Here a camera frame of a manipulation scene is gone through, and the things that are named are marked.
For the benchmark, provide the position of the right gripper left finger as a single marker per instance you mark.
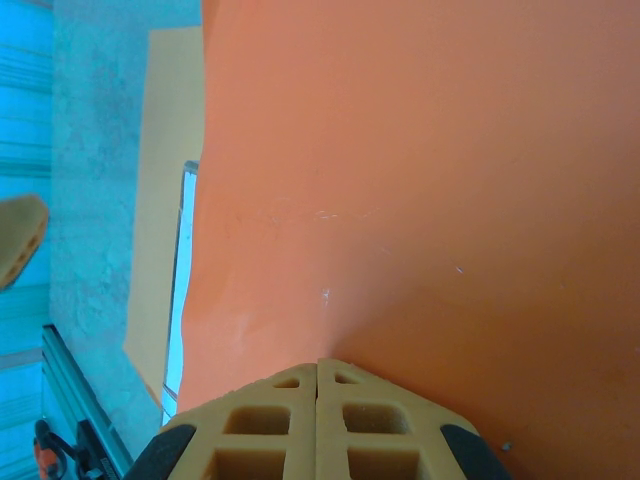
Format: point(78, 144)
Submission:
point(305, 425)

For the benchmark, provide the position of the pink gift box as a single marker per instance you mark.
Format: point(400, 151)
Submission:
point(182, 280)

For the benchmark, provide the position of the aluminium rail frame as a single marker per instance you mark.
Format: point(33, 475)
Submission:
point(70, 370)

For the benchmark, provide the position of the orange wrapping paper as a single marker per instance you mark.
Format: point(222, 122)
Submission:
point(400, 200)

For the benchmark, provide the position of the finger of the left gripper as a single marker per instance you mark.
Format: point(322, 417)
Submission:
point(20, 235)

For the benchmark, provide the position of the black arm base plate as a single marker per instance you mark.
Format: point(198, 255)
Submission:
point(92, 460)

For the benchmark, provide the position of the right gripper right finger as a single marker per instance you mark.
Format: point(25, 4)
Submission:
point(330, 425)

